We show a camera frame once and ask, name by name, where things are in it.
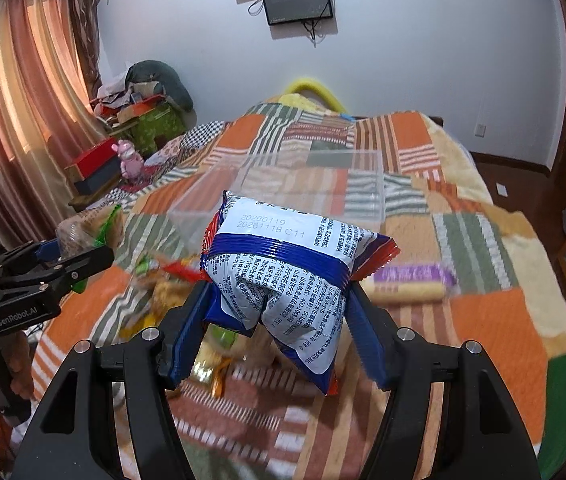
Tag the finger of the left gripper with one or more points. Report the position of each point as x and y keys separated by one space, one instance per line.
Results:
x=75 y=264
x=30 y=256

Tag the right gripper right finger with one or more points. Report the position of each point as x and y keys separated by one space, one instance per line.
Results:
x=481 y=435

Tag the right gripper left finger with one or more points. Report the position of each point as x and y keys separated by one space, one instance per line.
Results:
x=73 y=433

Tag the bread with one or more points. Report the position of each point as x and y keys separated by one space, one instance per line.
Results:
x=102 y=226

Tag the clear pack of puffs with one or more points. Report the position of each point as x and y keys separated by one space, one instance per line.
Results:
x=167 y=281

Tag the yellow snack bag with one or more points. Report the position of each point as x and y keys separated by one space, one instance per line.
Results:
x=211 y=365

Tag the purple label biscuit roll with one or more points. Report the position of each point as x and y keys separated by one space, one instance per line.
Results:
x=421 y=283

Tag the blue white snack bag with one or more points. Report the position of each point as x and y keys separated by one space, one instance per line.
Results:
x=287 y=270

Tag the green jelly cup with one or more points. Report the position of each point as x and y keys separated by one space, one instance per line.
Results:
x=221 y=338

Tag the dark grey box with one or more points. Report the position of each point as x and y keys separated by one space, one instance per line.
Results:
x=99 y=178

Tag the red box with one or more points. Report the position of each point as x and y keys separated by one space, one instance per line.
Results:
x=89 y=161

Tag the pink rabbit toy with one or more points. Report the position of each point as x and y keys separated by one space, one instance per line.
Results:
x=130 y=161

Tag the orange striped curtain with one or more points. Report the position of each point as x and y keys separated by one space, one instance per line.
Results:
x=46 y=121

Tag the green cardboard box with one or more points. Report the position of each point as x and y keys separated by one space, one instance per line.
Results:
x=151 y=131

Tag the checkered patterned blanket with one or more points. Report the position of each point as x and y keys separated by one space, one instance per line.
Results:
x=159 y=165

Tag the clear plastic storage bin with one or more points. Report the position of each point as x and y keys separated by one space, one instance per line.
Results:
x=346 y=185

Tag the yellow bed footboard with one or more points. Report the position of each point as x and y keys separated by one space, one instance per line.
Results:
x=325 y=96

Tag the wall power outlet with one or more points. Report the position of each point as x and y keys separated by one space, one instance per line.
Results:
x=480 y=130

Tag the small wall monitor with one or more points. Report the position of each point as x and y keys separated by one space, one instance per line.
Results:
x=280 y=12

